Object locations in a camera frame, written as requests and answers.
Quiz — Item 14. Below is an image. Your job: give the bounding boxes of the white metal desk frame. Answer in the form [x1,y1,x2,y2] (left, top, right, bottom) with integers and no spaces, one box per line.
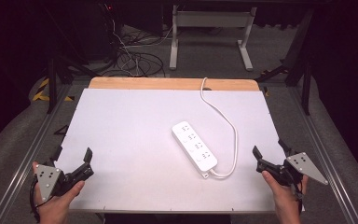
[169,4,258,72]

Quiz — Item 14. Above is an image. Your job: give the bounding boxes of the person's right hand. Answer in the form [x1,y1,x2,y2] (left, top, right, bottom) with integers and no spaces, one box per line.
[261,170,310,224]

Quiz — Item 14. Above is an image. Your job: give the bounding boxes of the yellow black hazard tape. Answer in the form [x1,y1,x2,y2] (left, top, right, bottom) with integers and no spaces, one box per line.
[32,77,76,103]

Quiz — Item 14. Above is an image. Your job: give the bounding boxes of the aluminium floor rail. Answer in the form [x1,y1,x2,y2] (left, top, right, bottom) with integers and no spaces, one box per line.
[0,83,76,224]
[287,85,358,224]

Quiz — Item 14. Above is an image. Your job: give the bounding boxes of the white power strip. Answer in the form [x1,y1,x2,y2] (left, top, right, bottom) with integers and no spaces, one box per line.
[171,120,219,173]

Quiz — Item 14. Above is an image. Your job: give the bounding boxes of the black metal stand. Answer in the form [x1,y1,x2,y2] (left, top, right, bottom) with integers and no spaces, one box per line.
[43,6,101,115]
[255,8,316,117]

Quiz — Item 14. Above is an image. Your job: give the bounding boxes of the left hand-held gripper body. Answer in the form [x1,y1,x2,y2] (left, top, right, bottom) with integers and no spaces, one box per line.
[33,159,95,203]

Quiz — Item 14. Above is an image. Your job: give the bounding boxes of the white power strip cable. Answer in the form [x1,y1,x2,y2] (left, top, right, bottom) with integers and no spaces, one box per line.
[200,77,239,180]

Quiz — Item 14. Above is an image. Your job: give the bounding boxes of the white floor cable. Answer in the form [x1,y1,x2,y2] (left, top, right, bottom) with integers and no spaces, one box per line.
[103,3,175,77]

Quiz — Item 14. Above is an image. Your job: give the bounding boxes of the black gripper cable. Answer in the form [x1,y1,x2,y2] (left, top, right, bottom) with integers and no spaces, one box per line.
[29,178,56,223]
[292,180,304,216]

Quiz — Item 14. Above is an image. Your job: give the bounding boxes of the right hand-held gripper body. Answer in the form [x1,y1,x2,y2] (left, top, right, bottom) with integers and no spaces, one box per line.
[255,151,329,189]

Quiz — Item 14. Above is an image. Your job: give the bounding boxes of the white table cover board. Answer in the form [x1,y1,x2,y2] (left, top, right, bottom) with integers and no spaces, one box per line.
[54,88,306,215]

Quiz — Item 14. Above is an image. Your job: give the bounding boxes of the person's left hand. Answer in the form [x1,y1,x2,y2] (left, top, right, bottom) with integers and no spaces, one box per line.
[32,161,86,224]

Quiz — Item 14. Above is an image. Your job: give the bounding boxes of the black floor cable bundle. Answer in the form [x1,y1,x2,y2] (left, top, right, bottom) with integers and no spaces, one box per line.
[99,27,169,78]

